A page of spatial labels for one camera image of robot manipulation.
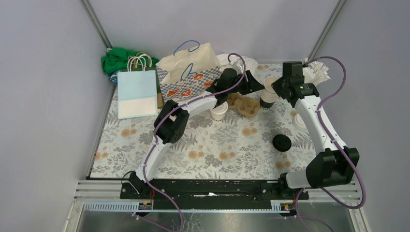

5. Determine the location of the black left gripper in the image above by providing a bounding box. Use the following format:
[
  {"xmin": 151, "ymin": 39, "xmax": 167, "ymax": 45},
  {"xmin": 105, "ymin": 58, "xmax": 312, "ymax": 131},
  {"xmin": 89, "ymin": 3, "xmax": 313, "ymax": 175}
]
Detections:
[{"xmin": 225, "ymin": 70, "xmax": 263, "ymax": 95}]

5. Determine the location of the stack of black paper cups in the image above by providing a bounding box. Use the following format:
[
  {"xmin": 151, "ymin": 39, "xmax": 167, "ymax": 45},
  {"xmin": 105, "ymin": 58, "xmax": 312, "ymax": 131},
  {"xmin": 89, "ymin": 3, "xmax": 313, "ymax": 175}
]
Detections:
[{"xmin": 259, "ymin": 77, "xmax": 279, "ymax": 110}]

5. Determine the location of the white paper coffee cup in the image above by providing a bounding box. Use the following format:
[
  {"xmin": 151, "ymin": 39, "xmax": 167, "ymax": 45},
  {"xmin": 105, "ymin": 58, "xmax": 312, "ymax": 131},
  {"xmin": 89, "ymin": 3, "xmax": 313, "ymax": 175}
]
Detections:
[{"xmin": 210, "ymin": 111, "xmax": 226, "ymax": 121}]

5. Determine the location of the blue checkered paper bag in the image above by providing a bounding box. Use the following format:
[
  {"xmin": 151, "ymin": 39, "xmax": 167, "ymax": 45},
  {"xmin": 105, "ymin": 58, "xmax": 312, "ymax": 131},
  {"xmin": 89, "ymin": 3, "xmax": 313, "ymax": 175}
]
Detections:
[{"xmin": 156, "ymin": 43, "xmax": 220, "ymax": 102}]

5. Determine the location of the white coffee lid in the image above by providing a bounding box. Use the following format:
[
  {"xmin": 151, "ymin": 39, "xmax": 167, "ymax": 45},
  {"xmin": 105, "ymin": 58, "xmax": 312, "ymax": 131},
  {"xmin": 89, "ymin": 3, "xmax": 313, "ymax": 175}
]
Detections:
[{"xmin": 210, "ymin": 101, "xmax": 229, "ymax": 115}]

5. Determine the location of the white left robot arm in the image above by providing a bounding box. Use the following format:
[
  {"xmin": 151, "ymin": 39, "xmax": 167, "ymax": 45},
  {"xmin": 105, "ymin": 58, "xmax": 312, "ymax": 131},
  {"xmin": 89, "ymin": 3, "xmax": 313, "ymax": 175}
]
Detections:
[{"xmin": 129, "ymin": 68, "xmax": 264, "ymax": 199}]

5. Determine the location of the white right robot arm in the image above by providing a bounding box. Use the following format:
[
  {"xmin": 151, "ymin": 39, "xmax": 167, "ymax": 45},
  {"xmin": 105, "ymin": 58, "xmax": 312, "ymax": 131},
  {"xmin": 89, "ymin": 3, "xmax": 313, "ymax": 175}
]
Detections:
[{"xmin": 271, "ymin": 61, "xmax": 360, "ymax": 199}]

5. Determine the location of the black coffee lid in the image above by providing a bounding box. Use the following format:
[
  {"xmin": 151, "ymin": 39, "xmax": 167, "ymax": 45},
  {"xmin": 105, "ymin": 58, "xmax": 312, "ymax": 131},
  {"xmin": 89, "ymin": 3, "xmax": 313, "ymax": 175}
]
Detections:
[{"xmin": 272, "ymin": 134, "xmax": 292, "ymax": 152}]

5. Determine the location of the stack of brown cup carriers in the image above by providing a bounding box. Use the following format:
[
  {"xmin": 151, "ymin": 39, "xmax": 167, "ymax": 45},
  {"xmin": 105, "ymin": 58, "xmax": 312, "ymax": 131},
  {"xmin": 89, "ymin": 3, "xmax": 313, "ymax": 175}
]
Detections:
[{"xmin": 227, "ymin": 92, "xmax": 261, "ymax": 118}]

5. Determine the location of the bundle of white wrapped straws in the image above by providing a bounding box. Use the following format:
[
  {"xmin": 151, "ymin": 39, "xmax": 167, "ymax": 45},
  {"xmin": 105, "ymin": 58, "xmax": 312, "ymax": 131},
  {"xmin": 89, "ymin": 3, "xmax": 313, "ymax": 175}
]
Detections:
[{"xmin": 303, "ymin": 61, "xmax": 331, "ymax": 86}]

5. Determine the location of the stack of white lids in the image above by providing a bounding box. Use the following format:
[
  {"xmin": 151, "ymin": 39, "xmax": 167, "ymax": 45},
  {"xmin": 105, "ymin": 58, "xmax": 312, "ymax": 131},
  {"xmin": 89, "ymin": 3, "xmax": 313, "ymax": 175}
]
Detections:
[{"xmin": 292, "ymin": 113, "xmax": 307, "ymax": 131}]

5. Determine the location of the white cloth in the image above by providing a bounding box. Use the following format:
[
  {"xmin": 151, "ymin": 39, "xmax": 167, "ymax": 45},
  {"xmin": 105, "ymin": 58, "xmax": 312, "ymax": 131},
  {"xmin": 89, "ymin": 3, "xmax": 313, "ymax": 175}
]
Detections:
[{"xmin": 217, "ymin": 54, "xmax": 259, "ymax": 78}]

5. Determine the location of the floral tablecloth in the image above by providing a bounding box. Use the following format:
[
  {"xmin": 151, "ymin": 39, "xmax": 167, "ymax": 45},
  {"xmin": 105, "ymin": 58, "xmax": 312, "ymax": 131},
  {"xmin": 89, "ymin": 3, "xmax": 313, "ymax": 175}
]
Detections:
[{"xmin": 91, "ymin": 63, "xmax": 334, "ymax": 180}]

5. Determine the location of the light blue paper bag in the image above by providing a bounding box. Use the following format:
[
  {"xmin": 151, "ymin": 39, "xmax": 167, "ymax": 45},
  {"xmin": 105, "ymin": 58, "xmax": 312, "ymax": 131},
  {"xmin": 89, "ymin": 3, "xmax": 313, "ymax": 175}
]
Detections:
[{"xmin": 117, "ymin": 53, "xmax": 158, "ymax": 119}]

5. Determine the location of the green cloth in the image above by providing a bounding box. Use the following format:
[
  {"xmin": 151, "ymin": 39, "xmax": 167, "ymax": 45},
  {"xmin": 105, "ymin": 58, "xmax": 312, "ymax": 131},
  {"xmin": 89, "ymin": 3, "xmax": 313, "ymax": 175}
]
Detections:
[{"xmin": 101, "ymin": 47, "xmax": 149, "ymax": 74}]

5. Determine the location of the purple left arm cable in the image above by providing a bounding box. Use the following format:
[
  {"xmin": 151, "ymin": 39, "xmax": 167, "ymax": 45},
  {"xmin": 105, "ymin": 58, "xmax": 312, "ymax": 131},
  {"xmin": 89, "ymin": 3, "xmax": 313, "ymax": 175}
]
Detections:
[{"xmin": 142, "ymin": 53, "xmax": 247, "ymax": 232}]

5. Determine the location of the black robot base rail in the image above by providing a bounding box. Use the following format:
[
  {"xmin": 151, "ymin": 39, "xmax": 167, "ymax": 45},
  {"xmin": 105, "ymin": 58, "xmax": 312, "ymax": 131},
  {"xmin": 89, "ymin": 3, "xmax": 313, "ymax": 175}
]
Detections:
[{"xmin": 120, "ymin": 172, "xmax": 309, "ymax": 210}]

